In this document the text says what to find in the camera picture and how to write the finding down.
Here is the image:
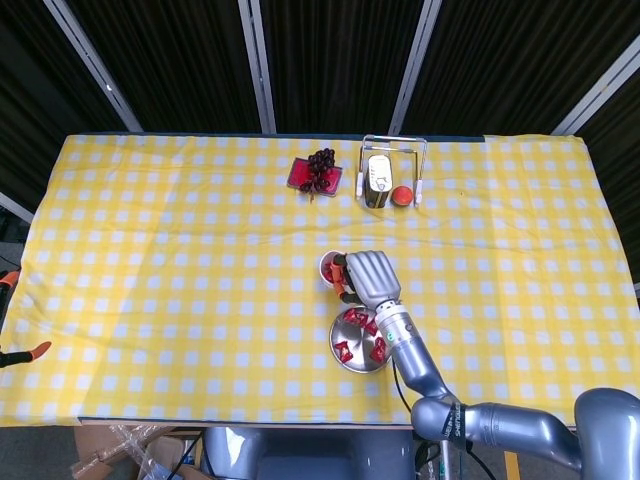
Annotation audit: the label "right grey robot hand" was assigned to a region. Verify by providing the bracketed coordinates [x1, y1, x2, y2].
[329, 249, 403, 307]

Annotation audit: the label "white paper cup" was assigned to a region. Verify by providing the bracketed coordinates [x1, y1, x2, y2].
[319, 251, 346, 292]

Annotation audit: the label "round steel plate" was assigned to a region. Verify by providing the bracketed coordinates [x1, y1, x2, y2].
[328, 305, 396, 375]

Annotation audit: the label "dark green gold tin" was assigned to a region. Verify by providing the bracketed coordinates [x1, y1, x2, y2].
[363, 153, 394, 210]

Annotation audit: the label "red rectangular tray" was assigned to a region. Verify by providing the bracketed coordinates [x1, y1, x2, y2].
[286, 157, 345, 197]

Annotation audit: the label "dark purple grape bunch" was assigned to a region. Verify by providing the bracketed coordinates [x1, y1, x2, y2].
[298, 147, 337, 204]

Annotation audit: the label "grey robot torso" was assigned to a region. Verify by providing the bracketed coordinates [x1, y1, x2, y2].
[202, 427, 416, 480]

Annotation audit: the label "black pleated curtain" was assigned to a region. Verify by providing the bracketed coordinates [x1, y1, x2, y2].
[0, 0, 640, 286]

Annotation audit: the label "yellow white checked tablecloth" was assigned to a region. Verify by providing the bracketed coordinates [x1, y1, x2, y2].
[0, 131, 640, 429]

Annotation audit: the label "brown cardboard box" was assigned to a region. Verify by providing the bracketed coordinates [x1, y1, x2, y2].
[69, 424, 204, 480]

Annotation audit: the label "clear plastic packaging film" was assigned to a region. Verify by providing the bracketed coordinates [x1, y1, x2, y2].
[94, 424, 169, 480]

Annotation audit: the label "black spring clamp orange tips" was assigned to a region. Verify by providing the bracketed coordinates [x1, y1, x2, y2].
[0, 272, 21, 321]
[0, 341, 53, 370]

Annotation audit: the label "white wire rack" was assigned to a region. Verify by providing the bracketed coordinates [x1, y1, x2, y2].
[355, 133, 429, 207]

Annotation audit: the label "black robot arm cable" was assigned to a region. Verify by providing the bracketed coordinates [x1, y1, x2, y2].
[391, 357, 416, 426]

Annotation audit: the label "white metal frame post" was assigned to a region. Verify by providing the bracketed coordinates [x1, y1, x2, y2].
[387, 0, 444, 136]
[0, 191, 35, 225]
[236, 0, 278, 134]
[551, 35, 640, 136]
[42, 0, 145, 134]

